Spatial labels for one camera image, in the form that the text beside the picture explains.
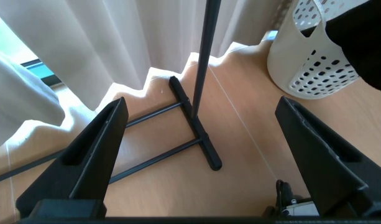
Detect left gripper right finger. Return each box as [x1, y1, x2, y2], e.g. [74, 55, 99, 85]
[274, 95, 381, 217]

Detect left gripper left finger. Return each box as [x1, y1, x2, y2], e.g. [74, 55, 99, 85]
[16, 96, 129, 218]

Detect black shorts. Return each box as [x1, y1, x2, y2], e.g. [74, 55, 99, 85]
[301, 0, 381, 94]

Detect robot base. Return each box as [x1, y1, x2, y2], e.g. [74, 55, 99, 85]
[260, 179, 320, 218]

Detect white laundry basket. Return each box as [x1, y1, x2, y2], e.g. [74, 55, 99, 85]
[266, 0, 362, 100]

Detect black clothes rack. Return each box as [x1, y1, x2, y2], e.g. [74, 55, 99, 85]
[0, 0, 224, 187]

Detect window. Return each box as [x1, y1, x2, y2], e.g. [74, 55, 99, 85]
[0, 8, 63, 87]

